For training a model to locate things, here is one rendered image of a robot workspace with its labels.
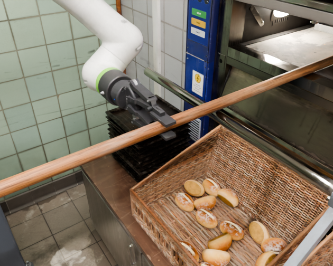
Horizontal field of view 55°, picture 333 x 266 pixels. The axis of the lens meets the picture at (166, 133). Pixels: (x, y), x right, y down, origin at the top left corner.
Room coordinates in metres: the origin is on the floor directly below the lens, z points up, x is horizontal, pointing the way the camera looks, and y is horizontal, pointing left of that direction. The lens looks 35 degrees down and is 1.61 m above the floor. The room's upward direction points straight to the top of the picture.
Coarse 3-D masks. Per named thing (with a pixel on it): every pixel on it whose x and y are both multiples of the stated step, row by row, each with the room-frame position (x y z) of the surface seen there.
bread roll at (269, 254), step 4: (264, 252) 0.68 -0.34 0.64; (268, 252) 0.67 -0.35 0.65; (272, 252) 0.67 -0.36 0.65; (260, 256) 0.66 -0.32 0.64; (264, 256) 0.65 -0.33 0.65; (268, 256) 0.65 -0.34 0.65; (272, 256) 0.66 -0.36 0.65; (256, 260) 0.66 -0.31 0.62; (260, 260) 0.64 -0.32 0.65; (264, 260) 0.64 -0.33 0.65; (268, 260) 0.64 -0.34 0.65; (256, 264) 0.64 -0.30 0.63; (260, 264) 0.63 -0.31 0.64; (264, 264) 0.63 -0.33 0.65
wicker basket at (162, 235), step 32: (224, 128) 1.14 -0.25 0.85; (192, 160) 1.07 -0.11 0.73; (224, 160) 1.08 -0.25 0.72; (160, 192) 0.97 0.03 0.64; (256, 192) 0.92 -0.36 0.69; (288, 192) 0.84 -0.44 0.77; (320, 192) 0.77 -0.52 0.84; (160, 224) 0.73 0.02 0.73; (192, 224) 0.84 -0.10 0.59; (288, 224) 0.78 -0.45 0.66; (192, 256) 0.60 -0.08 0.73; (256, 256) 0.69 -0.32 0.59; (288, 256) 0.60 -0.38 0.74
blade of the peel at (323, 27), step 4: (316, 24) 1.44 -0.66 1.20; (320, 24) 1.42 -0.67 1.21; (324, 24) 1.48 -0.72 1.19; (316, 28) 1.44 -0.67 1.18; (320, 28) 1.42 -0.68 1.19; (324, 28) 1.41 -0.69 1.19; (328, 28) 1.39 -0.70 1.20; (332, 28) 1.38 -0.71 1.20; (328, 32) 1.39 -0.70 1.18; (332, 32) 1.37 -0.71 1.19
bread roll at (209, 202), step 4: (208, 196) 0.93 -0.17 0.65; (212, 196) 0.94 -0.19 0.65; (196, 200) 0.92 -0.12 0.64; (200, 200) 0.91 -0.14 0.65; (204, 200) 0.91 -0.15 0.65; (208, 200) 0.91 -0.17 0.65; (212, 200) 0.92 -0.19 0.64; (196, 204) 0.90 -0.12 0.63; (200, 204) 0.90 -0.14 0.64; (204, 204) 0.90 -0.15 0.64; (208, 204) 0.90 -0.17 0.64; (212, 204) 0.91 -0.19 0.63; (208, 208) 0.90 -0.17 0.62
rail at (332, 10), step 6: (276, 0) 0.90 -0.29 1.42; (282, 0) 0.88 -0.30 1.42; (288, 0) 0.87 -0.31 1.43; (294, 0) 0.85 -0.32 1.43; (300, 0) 0.84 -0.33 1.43; (306, 0) 0.83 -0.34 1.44; (312, 0) 0.82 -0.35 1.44; (306, 6) 0.82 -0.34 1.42; (312, 6) 0.81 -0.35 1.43; (318, 6) 0.80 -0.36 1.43; (324, 6) 0.79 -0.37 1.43; (330, 6) 0.77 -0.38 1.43; (330, 12) 0.77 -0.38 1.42
